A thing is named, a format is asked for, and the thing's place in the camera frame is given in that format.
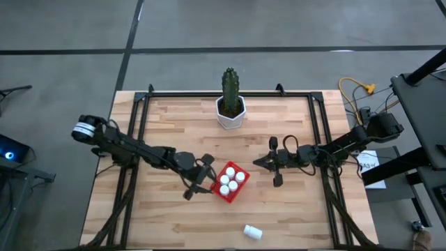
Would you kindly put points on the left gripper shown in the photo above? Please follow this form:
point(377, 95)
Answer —
point(198, 171)

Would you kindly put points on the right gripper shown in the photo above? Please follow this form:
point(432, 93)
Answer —
point(287, 158)

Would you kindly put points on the white pill bottle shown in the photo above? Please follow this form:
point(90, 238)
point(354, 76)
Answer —
point(253, 232)
point(230, 171)
point(240, 176)
point(224, 190)
point(232, 185)
point(224, 180)

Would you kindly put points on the red plastic basket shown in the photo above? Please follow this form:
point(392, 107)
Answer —
point(229, 198)

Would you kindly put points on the cactus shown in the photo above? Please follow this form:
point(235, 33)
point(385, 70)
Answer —
point(231, 90)

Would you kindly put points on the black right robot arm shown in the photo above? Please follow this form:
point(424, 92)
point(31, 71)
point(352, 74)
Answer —
point(348, 141)

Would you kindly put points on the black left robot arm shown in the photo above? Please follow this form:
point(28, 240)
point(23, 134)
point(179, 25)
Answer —
point(139, 151)

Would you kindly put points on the white paper sheet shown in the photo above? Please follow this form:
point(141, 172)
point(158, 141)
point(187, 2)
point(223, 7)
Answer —
point(369, 164)

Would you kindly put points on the black power strip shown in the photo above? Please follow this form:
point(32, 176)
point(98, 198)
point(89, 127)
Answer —
point(364, 113)

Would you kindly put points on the black caster wheel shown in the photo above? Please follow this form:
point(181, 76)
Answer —
point(416, 224)

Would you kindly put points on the black side table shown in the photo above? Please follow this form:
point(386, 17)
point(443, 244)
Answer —
point(425, 111)

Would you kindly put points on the person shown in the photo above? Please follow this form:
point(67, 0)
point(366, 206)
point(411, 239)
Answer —
point(422, 241)

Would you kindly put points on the grey metal stand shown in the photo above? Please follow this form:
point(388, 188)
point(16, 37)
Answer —
point(24, 171)

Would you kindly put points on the black diagonal pole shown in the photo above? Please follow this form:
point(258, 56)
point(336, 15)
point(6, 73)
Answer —
point(426, 68)

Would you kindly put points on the black computer with blue light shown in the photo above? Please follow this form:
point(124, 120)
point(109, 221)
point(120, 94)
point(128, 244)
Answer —
point(17, 148)

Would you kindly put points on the black tripod leg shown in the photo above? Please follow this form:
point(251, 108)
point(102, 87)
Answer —
point(17, 89)

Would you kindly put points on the black aluminium rig frame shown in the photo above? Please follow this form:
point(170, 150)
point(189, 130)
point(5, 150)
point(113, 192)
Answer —
point(191, 94)

